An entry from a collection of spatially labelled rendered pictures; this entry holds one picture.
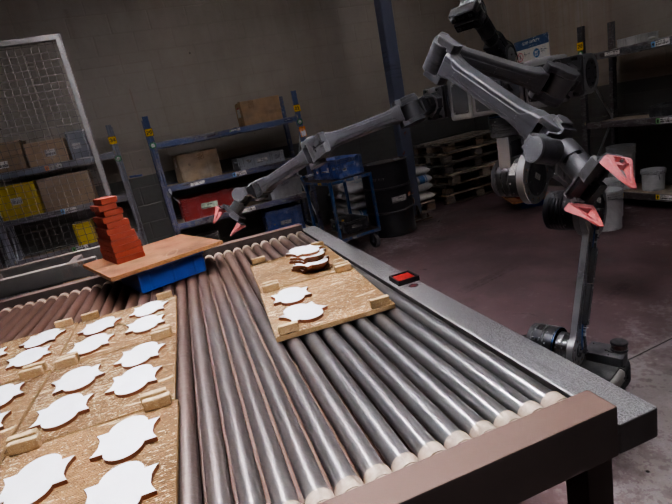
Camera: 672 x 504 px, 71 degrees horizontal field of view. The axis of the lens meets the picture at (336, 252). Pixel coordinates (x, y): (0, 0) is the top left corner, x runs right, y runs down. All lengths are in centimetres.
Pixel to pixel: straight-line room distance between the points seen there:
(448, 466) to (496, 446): 8
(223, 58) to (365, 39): 207
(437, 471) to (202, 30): 639
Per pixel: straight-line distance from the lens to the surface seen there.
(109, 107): 658
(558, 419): 87
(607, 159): 106
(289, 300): 152
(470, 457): 79
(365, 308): 137
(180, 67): 667
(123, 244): 231
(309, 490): 84
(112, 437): 111
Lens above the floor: 146
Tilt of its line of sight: 15 degrees down
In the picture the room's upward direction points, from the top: 11 degrees counter-clockwise
